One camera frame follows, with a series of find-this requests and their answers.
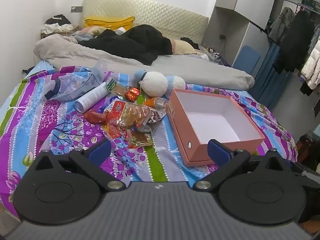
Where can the yellow blanket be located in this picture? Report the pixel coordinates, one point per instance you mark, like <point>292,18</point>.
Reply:
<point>110,22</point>

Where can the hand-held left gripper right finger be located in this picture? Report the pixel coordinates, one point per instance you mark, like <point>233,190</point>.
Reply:
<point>218,152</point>

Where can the black wall socket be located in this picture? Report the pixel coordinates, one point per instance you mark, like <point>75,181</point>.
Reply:
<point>222,37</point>

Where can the clear shrimp snack bag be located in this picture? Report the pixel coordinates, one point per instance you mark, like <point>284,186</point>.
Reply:
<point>155,116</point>

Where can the red snack packet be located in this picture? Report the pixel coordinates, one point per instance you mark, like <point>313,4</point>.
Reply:
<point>96,117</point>

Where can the grey duvet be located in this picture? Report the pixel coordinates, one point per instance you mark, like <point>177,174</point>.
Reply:
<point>75,52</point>

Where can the grey striped jacket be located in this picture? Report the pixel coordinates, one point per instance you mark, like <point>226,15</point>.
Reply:
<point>281,25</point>

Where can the white tube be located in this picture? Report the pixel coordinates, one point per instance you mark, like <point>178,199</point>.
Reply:
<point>91,97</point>

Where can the beige pillow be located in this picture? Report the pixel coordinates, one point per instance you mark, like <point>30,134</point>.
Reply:
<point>183,46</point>

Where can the long black coat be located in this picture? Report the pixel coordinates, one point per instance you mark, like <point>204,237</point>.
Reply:
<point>297,42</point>

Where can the cream quilted headboard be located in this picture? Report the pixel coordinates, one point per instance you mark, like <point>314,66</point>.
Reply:
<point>160,12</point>

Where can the small red foil packet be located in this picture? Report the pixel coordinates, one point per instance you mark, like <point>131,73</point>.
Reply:
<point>132,93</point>

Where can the blue curtain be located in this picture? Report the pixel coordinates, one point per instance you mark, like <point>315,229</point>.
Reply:
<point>268,80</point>

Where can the green gold snack packet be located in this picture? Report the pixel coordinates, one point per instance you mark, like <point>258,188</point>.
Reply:
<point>116,86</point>

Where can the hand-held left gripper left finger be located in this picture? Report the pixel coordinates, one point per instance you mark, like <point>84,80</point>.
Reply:
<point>100,152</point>

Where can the orange snack packet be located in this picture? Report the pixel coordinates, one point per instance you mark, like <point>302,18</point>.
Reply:
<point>156,102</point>

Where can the grey wall switch panel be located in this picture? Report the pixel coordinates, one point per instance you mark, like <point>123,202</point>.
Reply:
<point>77,9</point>

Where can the pink cardboard box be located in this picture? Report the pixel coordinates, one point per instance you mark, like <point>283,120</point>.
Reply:
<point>215,120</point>

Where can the white puffer jacket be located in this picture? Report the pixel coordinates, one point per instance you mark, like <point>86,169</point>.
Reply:
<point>312,65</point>

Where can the clear snack bag red label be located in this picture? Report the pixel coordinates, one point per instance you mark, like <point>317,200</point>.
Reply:
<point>127,115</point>

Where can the blue board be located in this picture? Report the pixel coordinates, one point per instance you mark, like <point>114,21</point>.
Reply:
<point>246,60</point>

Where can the grey white wardrobe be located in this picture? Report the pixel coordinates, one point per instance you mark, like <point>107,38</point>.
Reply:
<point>232,17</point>

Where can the clear printed plastic bag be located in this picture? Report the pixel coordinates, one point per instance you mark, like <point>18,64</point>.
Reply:
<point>72,85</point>

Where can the white blue plush toy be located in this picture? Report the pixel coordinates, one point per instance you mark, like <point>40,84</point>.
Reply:
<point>156,83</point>

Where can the black fleece garment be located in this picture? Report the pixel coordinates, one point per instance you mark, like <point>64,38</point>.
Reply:
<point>132,42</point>

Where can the flat red orange packet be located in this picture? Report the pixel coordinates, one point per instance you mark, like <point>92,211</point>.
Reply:
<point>112,131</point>

